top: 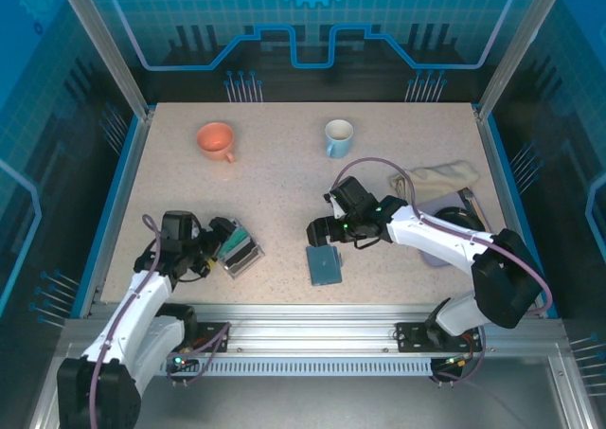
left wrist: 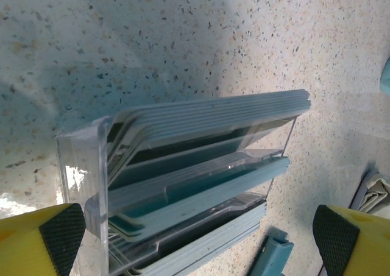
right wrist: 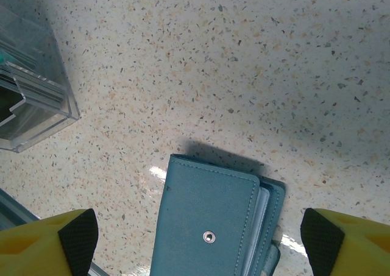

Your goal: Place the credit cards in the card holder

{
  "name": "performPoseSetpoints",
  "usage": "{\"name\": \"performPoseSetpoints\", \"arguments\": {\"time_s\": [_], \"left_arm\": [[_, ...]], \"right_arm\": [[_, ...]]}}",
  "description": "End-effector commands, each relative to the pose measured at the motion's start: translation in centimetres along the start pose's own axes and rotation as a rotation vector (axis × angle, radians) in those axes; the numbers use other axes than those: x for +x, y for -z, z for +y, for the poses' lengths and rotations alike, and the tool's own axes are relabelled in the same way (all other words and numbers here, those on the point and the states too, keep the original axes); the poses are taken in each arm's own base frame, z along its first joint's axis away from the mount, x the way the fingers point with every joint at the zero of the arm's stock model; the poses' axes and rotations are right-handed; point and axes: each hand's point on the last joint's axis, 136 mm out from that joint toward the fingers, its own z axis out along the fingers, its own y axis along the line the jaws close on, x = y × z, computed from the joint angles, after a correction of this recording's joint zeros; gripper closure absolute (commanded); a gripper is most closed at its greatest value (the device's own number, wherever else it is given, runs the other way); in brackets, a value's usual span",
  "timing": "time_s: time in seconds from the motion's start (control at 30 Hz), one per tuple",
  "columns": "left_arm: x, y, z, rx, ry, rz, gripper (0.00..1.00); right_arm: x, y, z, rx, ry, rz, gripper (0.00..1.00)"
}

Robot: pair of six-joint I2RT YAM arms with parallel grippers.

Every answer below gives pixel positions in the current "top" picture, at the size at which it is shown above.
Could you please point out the beige folded cloth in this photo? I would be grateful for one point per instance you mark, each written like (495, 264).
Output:
(440, 178)

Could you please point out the aluminium frame post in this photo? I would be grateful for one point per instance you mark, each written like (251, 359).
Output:
(109, 55)
(516, 45)

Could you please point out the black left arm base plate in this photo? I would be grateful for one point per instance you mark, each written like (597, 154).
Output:
(213, 334)

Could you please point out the light blue mug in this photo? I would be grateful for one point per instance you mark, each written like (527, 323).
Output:
(337, 142)

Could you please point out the aluminium table side rail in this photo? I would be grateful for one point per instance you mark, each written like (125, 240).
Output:
(122, 197)
(498, 164)

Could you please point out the lavender placemat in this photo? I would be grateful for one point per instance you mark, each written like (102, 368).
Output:
(442, 201)

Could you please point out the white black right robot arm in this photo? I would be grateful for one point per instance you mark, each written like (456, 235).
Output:
(450, 244)

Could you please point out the aluminium right table side rail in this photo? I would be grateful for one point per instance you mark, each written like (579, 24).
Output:
(498, 164)

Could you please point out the black round plate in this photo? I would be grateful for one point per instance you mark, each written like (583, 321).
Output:
(457, 213)

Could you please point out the orange ceramic cup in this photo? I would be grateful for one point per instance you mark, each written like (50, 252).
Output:
(215, 137)

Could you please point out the small board with green light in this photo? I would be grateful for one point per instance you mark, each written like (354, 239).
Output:
(182, 362)

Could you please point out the black credit card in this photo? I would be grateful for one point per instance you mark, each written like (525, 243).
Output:
(241, 258)

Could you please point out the wooden chopstick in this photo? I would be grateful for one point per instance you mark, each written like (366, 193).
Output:
(482, 216)

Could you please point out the aluminium right frame post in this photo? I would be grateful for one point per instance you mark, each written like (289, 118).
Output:
(516, 45)

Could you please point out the small board with orange connector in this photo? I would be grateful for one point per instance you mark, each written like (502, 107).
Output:
(454, 362)

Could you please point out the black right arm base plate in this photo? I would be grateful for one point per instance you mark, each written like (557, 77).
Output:
(409, 336)

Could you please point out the aluminium mounting rail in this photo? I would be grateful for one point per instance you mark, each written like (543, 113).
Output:
(308, 325)

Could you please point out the blue card holder wallet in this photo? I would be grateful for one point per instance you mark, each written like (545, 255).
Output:
(324, 265)

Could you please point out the green credit card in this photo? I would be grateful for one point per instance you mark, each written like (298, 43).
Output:
(237, 240)

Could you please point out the aluminium left frame post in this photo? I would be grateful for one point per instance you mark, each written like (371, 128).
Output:
(109, 55)

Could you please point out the aluminium left table side rail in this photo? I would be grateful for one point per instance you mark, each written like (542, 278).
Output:
(122, 197)

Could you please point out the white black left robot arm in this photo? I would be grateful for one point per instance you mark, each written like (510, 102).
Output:
(142, 315)

